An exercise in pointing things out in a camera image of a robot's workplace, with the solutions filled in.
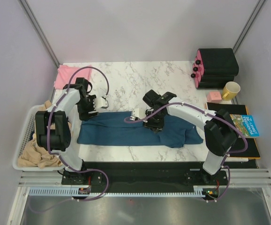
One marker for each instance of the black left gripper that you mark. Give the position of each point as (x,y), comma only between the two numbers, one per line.
(84,115)

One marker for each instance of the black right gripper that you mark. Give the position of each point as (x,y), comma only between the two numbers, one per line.
(156,128)

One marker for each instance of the blue t-shirt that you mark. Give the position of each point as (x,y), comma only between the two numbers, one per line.
(109,129)

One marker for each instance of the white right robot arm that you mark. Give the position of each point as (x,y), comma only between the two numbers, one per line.
(218,129)

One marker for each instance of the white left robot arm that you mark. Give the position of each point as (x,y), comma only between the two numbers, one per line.
(52,128)

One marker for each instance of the pink folded t-shirt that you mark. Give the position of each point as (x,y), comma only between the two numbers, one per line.
(65,73)

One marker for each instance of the pink power socket cube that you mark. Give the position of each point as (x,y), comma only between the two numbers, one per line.
(214,97)

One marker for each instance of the white plastic basket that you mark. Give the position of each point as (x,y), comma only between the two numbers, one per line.
(25,136)

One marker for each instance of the black pink drawer organizer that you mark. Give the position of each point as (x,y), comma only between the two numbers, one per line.
(214,67)

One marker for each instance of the yellow mug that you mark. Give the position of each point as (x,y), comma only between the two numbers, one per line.
(230,90)

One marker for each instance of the blue illustrated book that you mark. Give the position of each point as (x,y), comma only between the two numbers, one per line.
(245,124)

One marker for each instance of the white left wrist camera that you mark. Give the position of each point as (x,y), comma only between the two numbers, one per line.
(100,103)

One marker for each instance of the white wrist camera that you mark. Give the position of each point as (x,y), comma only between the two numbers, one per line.
(100,103)
(135,115)

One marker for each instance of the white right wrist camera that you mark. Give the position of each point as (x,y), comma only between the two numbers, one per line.
(135,115)

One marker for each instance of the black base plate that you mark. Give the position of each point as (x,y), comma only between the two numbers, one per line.
(144,176)

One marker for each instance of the white slotted cable duct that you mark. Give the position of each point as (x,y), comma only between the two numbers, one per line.
(89,191)

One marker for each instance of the aluminium frame rail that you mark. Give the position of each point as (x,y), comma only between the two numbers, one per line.
(36,26)
(248,25)

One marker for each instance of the aluminium frame rail right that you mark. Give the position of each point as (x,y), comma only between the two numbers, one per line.
(248,25)

